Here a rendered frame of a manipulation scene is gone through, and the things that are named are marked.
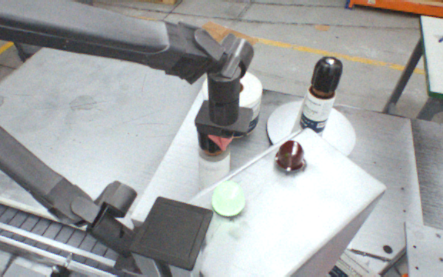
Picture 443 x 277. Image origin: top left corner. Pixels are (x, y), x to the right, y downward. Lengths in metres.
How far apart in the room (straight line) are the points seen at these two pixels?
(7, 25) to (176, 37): 0.21
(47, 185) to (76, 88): 0.88
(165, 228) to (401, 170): 1.01
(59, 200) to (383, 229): 0.82
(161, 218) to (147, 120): 1.05
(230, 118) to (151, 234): 0.38
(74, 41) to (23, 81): 1.24
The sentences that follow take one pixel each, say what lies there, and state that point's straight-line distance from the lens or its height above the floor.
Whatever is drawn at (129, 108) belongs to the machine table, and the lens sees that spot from 1.34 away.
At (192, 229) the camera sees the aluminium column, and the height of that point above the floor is 1.50.
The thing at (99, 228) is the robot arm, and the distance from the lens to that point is 0.72.
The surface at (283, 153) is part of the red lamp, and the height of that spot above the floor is 1.49.
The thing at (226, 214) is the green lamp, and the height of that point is 1.48.
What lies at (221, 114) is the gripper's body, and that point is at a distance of 0.57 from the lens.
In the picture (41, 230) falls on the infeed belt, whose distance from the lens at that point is 1.04.
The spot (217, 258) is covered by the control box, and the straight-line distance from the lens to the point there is 0.25.
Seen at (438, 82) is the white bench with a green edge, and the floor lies 0.80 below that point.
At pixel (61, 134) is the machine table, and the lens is 1.34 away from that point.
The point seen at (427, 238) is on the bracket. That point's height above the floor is 1.14.
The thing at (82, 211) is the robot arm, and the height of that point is 1.14.
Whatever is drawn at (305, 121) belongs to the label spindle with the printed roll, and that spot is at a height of 0.96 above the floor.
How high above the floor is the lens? 1.70
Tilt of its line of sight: 48 degrees down
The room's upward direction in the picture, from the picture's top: straight up
